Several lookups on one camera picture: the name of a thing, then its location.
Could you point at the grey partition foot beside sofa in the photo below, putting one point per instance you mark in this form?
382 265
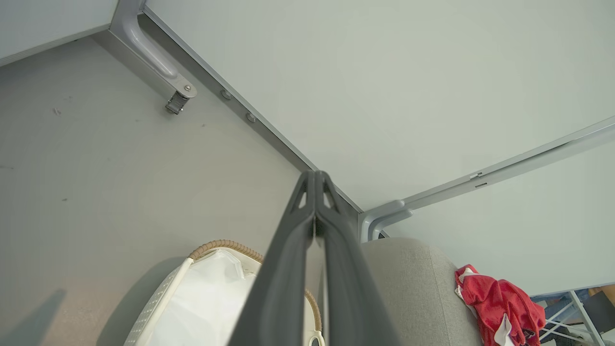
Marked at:
379 218

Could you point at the red basketball jersey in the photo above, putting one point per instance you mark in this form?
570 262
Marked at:
499 302

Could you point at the white fabric basket liner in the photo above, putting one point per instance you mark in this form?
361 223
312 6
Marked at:
206 298

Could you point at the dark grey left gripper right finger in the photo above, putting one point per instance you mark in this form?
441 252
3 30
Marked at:
346 278

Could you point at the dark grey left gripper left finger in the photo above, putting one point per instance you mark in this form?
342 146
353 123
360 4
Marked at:
283 269

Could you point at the grey fabric sofa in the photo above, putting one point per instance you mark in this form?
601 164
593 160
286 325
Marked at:
418 288

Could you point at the white laundry basket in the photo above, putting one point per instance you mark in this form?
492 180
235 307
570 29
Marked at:
158 302

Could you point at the white metal rack frame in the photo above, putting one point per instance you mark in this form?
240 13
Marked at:
571 312

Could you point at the grey partition foot with screw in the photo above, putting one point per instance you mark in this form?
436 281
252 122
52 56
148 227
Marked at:
149 48

